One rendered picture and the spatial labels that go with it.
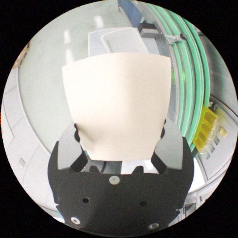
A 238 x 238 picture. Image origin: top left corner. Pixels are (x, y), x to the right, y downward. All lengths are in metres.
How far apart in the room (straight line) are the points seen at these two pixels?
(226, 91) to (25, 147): 3.83
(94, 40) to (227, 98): 0.79
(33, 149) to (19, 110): 1.42
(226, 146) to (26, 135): 3.82
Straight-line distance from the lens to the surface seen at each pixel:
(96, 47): 0.51
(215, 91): 0.61
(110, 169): 0.46
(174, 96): 0.45
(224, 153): 0.62
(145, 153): 0.15
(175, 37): 0.36
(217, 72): 0.60
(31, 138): 3.39
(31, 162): 3.41
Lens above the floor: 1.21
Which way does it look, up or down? 60 degrees down
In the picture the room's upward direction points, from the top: 178 degrees counter-clockwise
